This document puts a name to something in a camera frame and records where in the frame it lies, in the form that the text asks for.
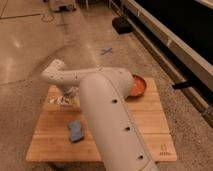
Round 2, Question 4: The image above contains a white plastic bottle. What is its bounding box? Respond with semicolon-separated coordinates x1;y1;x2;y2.
49;96;79;108

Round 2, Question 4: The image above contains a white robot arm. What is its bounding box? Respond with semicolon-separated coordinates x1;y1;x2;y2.
42;59;159;171

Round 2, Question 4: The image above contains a red ceramic bowl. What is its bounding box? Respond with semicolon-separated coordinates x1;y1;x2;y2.
130;74;147;97

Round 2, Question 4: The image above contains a blue sponge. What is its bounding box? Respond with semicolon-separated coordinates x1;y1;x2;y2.
68;120;84;143

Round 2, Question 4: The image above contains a black box on floor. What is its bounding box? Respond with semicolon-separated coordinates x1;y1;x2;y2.
112;17;132;34

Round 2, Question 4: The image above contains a wooden table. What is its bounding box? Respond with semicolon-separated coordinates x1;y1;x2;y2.
26;78;177;162

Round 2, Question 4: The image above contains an equipment at top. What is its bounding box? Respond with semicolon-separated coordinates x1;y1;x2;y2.
49;0;76;12

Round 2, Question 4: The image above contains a floor cable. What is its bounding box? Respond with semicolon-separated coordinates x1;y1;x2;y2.
0;0;58;24

